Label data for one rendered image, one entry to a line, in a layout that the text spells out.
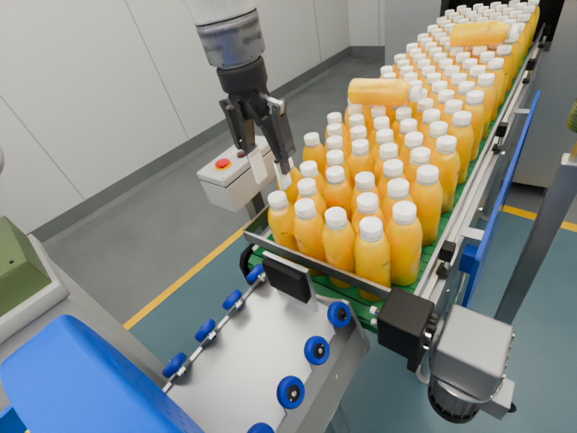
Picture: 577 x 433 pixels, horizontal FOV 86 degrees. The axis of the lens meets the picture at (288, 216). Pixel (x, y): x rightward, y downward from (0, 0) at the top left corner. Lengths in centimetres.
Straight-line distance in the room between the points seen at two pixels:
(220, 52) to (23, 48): 267
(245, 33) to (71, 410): 45
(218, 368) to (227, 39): 53
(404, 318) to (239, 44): 47
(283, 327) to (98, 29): 292
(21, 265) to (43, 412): 57
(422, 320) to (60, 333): 46
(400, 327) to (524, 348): 125
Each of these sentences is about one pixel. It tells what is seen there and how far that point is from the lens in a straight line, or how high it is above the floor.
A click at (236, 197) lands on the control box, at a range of 77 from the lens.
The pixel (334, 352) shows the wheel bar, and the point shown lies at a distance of 60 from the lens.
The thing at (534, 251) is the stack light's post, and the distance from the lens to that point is 83.
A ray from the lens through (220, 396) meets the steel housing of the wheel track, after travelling 62.
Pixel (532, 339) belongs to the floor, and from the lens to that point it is 178.
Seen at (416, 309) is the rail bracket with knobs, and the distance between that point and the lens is 55.
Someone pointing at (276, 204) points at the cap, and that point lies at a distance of 63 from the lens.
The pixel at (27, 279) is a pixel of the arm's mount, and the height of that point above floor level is 104.
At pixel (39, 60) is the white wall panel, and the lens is 312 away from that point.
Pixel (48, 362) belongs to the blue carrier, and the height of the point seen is 123.
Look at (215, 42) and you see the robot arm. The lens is 49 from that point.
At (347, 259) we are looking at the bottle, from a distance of 62.
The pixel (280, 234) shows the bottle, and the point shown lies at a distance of 67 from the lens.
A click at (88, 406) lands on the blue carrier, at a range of 34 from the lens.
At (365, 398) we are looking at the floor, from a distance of 154.
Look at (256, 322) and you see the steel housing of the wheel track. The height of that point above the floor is 93.
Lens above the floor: 147
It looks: 40 degrees down
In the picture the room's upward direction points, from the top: 16 degrees counter-clockwise
